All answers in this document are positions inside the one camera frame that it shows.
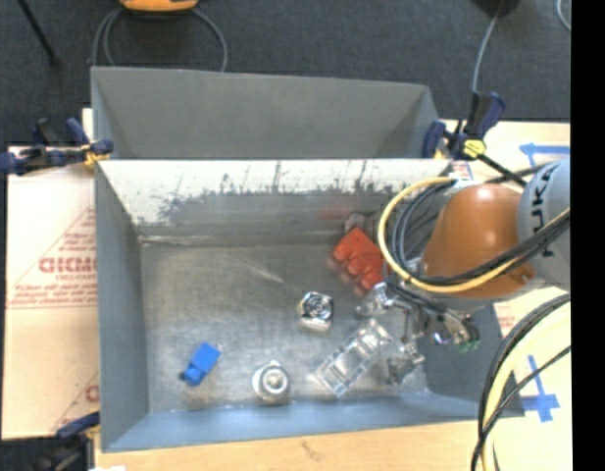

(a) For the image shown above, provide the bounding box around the silver round metal piece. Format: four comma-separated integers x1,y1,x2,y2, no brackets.
251,360,291,406

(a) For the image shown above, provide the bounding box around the clear plastic box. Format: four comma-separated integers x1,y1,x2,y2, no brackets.
306,318,397,400

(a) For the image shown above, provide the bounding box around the grey metal bin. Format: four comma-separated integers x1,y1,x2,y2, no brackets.
89,65,525,453

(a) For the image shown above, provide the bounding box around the red toy block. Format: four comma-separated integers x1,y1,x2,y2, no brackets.
329,227,387,297

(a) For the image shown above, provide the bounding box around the blue toy block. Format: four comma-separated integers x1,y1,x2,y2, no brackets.
177,341,224,388

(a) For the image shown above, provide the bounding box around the silver square metal piece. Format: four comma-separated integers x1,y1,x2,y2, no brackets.
296,289,335,333

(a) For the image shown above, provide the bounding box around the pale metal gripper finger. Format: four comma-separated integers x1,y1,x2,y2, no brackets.
354,284,400,319
386,340,427,388

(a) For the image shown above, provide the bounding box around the small grey object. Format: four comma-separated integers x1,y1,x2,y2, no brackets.
344,212,379,234

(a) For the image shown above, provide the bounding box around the brown cardboard board, red print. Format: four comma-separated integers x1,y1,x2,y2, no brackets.
0,144,102,442

